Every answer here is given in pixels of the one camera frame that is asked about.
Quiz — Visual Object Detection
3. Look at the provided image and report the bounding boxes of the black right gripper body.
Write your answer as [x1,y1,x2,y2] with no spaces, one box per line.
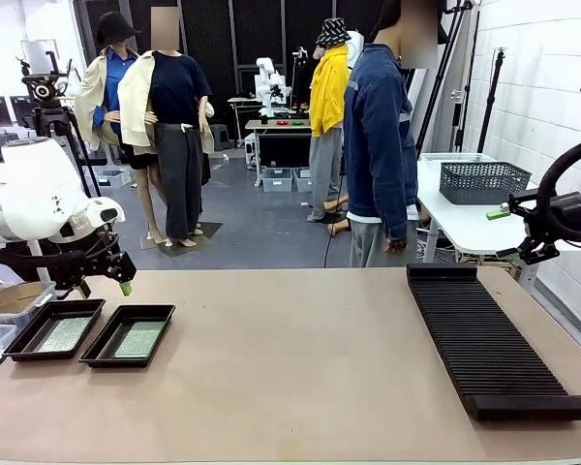
[553,191,581,244]

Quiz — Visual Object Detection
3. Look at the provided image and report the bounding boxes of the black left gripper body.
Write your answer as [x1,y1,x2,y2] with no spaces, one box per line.
[47,250,109,291]

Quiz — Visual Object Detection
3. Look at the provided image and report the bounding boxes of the black ESD tray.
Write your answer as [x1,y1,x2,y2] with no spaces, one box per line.
[2,298,107,363]
[78,303,177,369]

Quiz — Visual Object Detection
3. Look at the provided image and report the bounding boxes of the person's right forearm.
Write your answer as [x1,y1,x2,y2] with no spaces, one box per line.
[380,183,411,241]

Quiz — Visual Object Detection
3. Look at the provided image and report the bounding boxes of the person's right hand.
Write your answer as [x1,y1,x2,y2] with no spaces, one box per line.
[382,235,408,256]

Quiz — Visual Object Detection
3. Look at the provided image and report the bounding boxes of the grey plastic mesh basket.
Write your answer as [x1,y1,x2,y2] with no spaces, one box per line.
[439,161,534,206]

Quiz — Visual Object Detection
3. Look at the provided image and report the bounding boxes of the white side table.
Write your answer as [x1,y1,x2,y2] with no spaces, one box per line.
[415,159,581,295]

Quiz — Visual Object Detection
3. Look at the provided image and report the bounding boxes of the brown cardboard box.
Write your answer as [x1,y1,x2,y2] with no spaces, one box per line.
[0,282,47,314]

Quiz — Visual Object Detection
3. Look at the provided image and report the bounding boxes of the clear flat plastic box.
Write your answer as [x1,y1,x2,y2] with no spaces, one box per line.
[419,152,498,166]

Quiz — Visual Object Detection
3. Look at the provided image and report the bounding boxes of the dark mannequin base mat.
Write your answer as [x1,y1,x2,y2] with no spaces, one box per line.
[162,221,224,258]

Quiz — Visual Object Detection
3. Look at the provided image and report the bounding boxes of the black slotted board rack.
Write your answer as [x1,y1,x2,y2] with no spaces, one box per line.
[405,263,581,422]

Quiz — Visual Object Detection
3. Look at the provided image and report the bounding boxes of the black light stand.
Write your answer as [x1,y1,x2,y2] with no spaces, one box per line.
[476,46,507,154]

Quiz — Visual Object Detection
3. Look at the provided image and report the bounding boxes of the black stand with clamp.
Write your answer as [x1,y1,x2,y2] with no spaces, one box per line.
[448,86,466,151]

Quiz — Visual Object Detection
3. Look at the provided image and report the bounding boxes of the person in blue jacket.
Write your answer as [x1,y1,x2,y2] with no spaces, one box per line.
[342,0,440,268]

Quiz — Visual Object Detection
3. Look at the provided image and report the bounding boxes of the grey step stool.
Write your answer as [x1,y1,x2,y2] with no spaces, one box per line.
[208,124,233,151]

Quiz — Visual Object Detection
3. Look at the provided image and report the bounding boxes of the white computer tower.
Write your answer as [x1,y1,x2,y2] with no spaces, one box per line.
[244,133,260,171]

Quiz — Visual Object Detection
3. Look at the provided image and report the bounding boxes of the clear lidded storage box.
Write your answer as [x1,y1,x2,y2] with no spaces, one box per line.
[293,168,316,194]
[261,168,294,194]

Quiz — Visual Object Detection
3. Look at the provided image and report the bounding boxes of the mannequin with blue shirt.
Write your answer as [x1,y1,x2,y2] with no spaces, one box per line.
[74,28,170,248]

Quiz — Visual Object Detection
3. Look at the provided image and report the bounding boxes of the mannequin with navy shirt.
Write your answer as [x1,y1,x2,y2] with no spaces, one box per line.
[117,7,216,248]

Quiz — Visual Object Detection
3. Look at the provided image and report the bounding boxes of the background work table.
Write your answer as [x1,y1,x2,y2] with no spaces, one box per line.
[244,118,314,188]

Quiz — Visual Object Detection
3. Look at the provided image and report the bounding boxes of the white board panel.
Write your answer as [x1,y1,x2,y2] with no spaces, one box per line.
[20,39,59,74]

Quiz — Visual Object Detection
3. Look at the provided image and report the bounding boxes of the mannequin with yellow jacket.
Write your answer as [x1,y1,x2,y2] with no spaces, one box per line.
[307,41,364,238]

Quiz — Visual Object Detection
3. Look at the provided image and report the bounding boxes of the black bucket hat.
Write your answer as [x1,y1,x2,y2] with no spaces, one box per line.
[95,11,142,50]

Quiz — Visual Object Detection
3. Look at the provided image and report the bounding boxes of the small white background robot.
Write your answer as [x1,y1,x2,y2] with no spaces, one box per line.
[254,56,291,117]

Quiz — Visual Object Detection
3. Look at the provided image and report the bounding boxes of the patterned bucket hat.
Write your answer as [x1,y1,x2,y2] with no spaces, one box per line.
[315,17,346,46]

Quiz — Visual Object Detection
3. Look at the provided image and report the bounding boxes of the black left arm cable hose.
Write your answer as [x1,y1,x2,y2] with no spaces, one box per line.
[0,239,86,275]

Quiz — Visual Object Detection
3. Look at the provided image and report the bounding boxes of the white cable pile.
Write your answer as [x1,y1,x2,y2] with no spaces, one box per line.
[415,232,459,265]

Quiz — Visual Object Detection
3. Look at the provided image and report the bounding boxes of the black camera tripod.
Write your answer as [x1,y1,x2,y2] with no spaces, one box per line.
[16,50,127,270]

